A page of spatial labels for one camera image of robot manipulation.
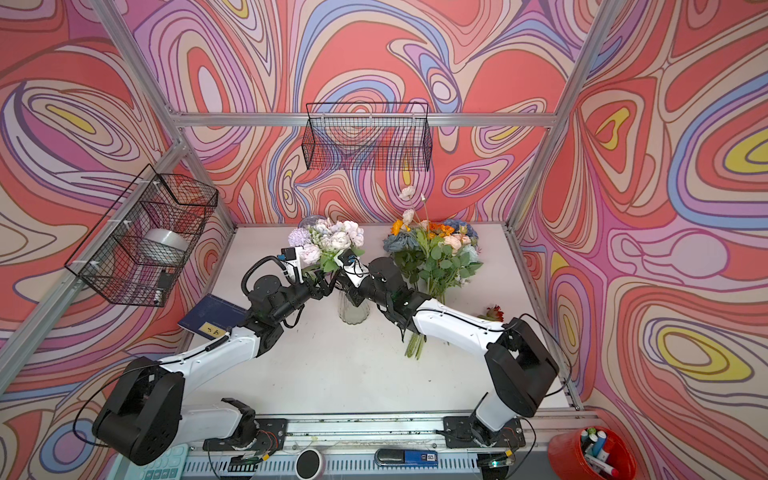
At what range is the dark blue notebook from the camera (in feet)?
3.03

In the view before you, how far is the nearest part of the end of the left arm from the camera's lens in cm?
71

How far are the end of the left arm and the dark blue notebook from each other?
1.15 feet

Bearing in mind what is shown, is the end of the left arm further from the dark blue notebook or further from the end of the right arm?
the dark blue notebook
